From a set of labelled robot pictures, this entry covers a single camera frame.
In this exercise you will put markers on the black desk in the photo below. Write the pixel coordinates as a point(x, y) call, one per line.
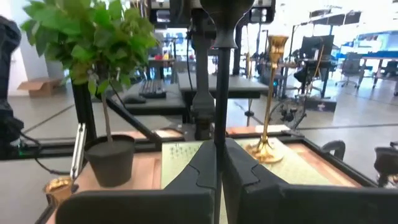
point(155, 104)
point(236, 84)

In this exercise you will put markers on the black keyboard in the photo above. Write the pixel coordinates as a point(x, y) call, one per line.
point(152, 88)

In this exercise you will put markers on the black candlestick holder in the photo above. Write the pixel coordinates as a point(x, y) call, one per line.
point(222, 93)

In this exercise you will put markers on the silver metal bracket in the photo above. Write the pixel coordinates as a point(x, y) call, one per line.
point(78, 149)

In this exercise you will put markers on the black floor box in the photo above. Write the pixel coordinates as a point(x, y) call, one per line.
point(320, 104)

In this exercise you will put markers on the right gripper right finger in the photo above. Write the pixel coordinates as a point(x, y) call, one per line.
point(280, 205)

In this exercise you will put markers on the green plant in black pot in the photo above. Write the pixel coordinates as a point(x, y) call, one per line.
point(109, 161)

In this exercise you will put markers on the gold candlestick holder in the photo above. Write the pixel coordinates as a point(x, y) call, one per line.
point(57, 189)
point(270, 93)

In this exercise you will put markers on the grey office chair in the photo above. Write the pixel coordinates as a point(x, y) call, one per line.
point(349, 68)

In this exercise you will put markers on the black background monitor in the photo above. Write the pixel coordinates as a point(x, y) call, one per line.
point(317, 46)

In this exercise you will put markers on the black computer mouse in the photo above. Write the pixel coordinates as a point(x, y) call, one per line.
point(134, 99)

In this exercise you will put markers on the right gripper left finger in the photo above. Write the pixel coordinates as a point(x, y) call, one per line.
point(140, 205)

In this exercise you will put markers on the black floor fan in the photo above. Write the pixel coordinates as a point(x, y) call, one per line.
point(289, 113)

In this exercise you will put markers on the black table frame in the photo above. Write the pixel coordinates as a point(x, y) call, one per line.
point(133, 123)

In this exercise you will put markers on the cardboard box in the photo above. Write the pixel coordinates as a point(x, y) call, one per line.
point(38, 87)

